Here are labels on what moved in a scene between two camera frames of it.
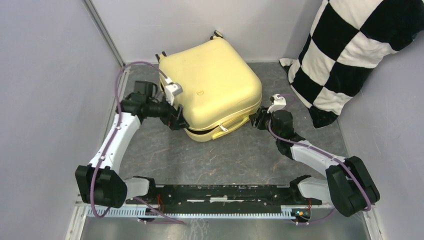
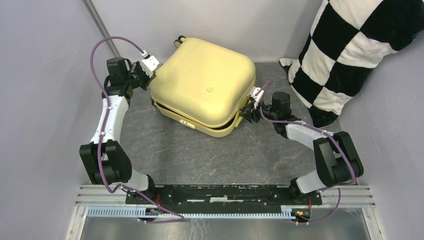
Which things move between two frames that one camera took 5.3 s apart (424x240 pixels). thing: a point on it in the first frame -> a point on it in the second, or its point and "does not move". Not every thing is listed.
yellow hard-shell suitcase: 218,88 does not move
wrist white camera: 171,89 -> 149,63
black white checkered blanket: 347,39 does not move
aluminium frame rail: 98,23 does not move
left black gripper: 174,118 -> 147,79
